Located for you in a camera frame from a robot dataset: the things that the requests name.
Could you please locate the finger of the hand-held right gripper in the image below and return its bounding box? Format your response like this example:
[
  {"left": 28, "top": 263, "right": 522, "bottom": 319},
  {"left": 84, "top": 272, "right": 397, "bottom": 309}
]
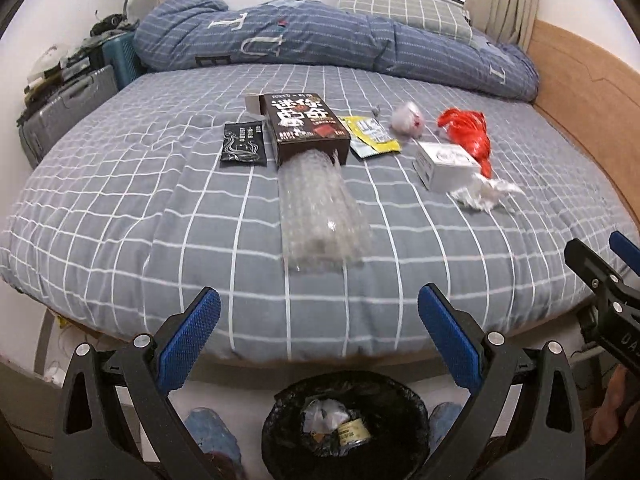
[
  {"left": 608, "top": 230, "right": 640, "bottom": 281},
  {"left": 564, "top": 238, "right": 627, "bottom": 306}
]

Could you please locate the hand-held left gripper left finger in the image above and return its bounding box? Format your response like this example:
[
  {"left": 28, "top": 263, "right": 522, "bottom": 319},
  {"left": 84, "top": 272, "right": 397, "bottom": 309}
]
[{"left": 55, "top": 286, "right": 236, "bottom": 480}]

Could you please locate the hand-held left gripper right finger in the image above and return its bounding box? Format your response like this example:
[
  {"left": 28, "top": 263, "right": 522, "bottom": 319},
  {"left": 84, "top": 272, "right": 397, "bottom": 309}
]
[{"left": 417, "top": 282, "right": 586, "bottom": 480}]

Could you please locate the bin with black liner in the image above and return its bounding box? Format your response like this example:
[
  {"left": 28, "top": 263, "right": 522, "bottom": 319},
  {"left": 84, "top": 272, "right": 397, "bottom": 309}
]
[{"left": 261, "top": 371, "right": 431, "bottom": 480}]

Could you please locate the black wipes packet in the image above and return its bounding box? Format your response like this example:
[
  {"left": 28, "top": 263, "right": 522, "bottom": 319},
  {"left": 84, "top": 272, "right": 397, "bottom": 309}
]
[{"left": 220, "top": 121, "right": 267, "bottom": 167}]

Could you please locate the yellow sachet packet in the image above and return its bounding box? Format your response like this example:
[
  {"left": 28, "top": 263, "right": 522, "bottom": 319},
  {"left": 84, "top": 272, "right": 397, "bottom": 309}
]
[{"left": 339, "top": 115, "right": 403, "bottom": 159}]

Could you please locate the person's right hand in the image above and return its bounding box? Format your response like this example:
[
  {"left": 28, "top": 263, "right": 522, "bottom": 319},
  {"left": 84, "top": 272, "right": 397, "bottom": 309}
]
[{"left": 590, "top": 364, "right": 640, "bottom": 448}]

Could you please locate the blue slipper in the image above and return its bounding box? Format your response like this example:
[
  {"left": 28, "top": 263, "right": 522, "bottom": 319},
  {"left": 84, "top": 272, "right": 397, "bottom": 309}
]
[
  {"left": 427, "top": 402, "right": 463, "bottom": 441},
  {"left": 182, "top": 407, "right": 243, "bottom": 480}
]

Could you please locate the grey checked bed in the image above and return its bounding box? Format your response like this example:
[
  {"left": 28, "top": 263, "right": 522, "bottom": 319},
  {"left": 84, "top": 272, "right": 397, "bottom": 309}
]
[{"left": 0, "top": 62, "right": 640, "bottom": 366}]

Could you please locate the crumpled white tissue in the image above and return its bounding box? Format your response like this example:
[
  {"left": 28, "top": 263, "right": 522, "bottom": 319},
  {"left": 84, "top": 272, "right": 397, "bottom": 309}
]
[{"left": 447, "top": 175, "right": 526, "bottom": 213}]

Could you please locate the small tin can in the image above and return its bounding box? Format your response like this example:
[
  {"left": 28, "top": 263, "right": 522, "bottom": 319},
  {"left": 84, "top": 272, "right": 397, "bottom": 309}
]
[{"left": 336, "top": 420, "right": 373, "bottom": 448}]

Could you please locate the white crumpled paper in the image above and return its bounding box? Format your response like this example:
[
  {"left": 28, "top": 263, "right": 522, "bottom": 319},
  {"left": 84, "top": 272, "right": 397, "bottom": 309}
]
[{"left": 302, "top": 400, "right": 351, "bottom": 436}]

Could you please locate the small white box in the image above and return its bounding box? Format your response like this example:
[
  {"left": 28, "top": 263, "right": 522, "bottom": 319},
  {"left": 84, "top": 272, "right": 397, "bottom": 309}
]
[{"left": 412, "top": 141, "right": 482, "bottom": 194}]

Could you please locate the wooden headboard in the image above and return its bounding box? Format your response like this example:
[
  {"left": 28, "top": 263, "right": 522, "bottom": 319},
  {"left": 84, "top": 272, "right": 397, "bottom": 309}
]
[{"left": 522, "top": 19, "right": 640, "bottom": 241}]

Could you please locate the clear bubble wrap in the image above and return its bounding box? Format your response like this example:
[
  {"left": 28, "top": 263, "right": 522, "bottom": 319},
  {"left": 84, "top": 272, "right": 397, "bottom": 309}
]
[{"left": 277, "top": 150, "right": 373, "bottom": 273}]

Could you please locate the red plastic bag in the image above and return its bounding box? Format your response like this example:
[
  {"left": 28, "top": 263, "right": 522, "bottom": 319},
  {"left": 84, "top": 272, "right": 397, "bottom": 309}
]
[{"left": 437, "top": 108, "right": 493, "bottom": 178}]

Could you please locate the white pink crumpled wrapper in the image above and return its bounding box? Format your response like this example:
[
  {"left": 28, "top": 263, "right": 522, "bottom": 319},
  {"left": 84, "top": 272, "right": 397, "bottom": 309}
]
[{"left": 391, "top": 101, "right": 426, "bottom": 139}]

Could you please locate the brown cardboard box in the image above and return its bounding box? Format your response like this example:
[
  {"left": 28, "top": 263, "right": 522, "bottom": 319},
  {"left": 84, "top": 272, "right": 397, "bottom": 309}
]
[{"left": 245, "top": 91, "right": 351, "bottom": 167}]

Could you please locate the grey suitcase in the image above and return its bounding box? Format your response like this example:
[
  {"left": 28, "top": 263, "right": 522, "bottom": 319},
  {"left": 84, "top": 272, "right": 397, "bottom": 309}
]
[{"left": 17, "top": 65, "right": 121, "bottom": 171}]

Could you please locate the teal suitcase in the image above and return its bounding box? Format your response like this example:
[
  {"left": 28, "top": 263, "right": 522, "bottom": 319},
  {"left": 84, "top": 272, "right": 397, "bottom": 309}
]
[{"left": 102, "top": 35, "right": 143, "bottom": 93}]

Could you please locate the white plastic bag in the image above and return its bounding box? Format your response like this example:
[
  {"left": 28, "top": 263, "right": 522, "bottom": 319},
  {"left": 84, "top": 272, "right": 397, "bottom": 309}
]
[{"left": 27, "top": 45, "right": 68, "bottom": 86}]

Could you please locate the blue striped quilt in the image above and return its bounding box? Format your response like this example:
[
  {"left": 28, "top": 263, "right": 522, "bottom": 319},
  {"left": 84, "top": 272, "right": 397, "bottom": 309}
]
[{"left": 134, "top": 0, "right": 543, "bottom": 101}]

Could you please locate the dark cloth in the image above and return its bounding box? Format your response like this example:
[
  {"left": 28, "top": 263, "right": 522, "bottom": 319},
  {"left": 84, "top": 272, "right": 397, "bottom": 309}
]
[{"left": 90, "top": 12, "right": 141, "bottom": 38}]

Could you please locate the grey checked pillow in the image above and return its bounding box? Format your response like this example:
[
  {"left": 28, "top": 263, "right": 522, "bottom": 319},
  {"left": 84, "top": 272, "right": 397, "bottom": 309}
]
[{"left": 334, "top": 0, "right": 476, "bottom": 43}]

